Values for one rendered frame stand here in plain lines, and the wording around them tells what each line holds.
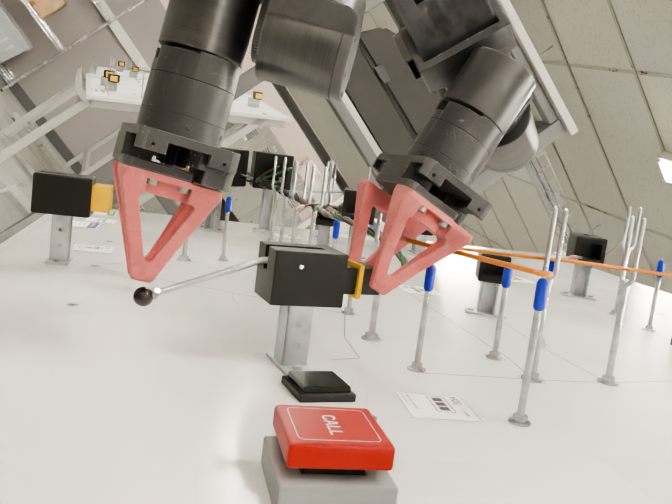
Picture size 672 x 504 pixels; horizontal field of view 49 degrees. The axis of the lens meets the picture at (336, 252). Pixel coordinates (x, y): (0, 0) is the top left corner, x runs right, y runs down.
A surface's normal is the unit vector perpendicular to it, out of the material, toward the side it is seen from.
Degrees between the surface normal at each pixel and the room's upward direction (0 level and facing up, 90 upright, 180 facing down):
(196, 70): 90
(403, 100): 90
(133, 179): 99
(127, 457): 49
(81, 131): 90
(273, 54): 123
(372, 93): 90
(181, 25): 109
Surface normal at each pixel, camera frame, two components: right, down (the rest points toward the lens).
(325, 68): -0.17, 0.48
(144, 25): 0.30, 0.30
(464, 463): 0.13, -0.98
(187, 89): 0.18, 0.12
